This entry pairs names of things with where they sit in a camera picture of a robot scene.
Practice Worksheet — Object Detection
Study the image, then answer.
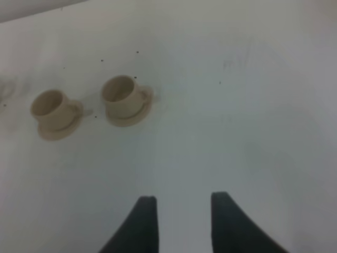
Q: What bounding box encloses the tan teacup far side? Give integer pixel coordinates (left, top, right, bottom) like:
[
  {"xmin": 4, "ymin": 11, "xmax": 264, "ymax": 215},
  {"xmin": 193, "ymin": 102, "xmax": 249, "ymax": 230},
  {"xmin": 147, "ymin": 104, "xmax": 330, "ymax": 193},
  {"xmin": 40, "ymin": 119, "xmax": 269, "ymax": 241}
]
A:
[{"xmin": 101, "ymin": 75, "xmax": 151, "ymax": 119}]

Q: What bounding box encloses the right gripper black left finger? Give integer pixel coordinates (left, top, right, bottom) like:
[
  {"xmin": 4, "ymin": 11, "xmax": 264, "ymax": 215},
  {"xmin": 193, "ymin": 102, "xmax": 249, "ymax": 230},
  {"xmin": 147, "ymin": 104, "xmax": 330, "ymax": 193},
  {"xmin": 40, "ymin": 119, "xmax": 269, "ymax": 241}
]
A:
[{"xmin": 100, "ymin": 196, "xmax": 159, "ymax": 253}]

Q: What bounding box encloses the tan teacup near teapot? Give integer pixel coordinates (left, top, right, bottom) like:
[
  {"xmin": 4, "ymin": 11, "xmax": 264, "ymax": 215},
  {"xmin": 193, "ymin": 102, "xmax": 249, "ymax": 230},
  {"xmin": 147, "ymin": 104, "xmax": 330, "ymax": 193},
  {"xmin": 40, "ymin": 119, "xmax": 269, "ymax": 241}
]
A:
[{"xmin": 31, "ymin": 90, "xmax": 81, "ymax": 132}]

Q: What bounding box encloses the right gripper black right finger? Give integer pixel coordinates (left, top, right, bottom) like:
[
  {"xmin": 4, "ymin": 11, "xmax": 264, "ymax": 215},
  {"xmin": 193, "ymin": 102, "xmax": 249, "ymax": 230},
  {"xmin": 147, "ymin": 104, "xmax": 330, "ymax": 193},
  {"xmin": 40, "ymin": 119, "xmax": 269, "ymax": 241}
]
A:
[{"xmin": 211, "ymin": 192, "xmax": 286, "ymax": 252}]

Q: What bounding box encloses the tan saucer near teapot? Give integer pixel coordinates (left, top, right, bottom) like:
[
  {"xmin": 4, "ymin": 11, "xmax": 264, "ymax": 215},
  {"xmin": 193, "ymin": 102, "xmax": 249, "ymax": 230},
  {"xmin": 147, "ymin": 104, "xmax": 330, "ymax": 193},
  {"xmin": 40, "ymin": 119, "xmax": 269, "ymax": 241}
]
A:
[{"xmin": 37, "ymin": 100, "xmax": 83, "ymax": 141}]

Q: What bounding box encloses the tan saucer far side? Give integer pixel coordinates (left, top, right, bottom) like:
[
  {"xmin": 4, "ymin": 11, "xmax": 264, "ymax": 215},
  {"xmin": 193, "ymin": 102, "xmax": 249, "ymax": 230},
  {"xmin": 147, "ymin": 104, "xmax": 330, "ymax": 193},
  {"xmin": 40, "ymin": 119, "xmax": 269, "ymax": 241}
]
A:
[{"xmin": 103, "ymin": 86, "xmax": 153, "ymax": 127}]

